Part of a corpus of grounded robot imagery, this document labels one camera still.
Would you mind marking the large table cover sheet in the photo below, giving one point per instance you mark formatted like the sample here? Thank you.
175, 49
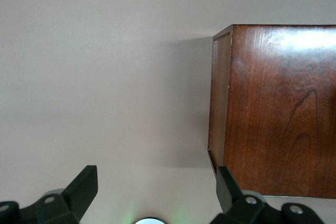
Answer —
105, 77

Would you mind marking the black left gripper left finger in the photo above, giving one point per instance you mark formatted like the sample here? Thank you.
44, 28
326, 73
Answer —
78, 197

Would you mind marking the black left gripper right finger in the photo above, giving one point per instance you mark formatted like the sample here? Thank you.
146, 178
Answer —
231, 200

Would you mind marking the dark wooden drawer cabinet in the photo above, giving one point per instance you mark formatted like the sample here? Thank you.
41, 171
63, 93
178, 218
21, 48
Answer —
275, 103

